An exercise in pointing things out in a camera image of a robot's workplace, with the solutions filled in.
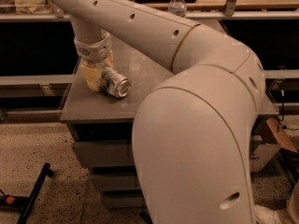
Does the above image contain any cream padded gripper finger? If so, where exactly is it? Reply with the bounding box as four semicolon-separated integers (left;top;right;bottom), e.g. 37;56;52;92
102;50;114;69
80;62;103;91

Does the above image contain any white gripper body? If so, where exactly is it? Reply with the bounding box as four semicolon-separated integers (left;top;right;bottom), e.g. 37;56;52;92
74;33;112;63

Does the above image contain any silver green 7up can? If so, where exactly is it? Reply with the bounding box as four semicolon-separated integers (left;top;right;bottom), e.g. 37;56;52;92
103;68;131;98

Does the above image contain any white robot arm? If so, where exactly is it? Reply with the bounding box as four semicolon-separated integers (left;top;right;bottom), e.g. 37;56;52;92
52;0;265;224

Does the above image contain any grey drawer cabinet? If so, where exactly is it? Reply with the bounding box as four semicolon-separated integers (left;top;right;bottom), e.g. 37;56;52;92
62;42;276;218

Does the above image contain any top grey drawer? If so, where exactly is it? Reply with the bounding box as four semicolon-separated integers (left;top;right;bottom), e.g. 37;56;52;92
72;140;134;168

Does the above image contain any grey drawer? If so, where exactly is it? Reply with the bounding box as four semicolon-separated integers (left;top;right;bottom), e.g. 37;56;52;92
72;140;134;168
91;172;140;192
101;194;145;209

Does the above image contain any clear plastic water bottle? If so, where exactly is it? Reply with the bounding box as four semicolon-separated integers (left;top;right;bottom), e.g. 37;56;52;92
168;0;187;17

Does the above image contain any middle grey drawer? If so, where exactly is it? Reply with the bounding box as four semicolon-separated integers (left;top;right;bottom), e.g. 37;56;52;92
91;172;140;192

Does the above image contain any bottom grey drawer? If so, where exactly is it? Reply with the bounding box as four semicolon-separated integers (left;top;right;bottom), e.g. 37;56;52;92
101;194;145;209

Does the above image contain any black stand leg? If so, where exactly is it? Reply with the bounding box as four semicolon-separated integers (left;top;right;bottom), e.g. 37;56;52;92
0;162;54;224

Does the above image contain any white cardboard box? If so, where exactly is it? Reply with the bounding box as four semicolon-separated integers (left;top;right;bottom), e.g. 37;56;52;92
249;135;281;173

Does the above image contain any metal shelf rail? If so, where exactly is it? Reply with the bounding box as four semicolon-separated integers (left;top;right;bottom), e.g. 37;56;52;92
0;0;299;24

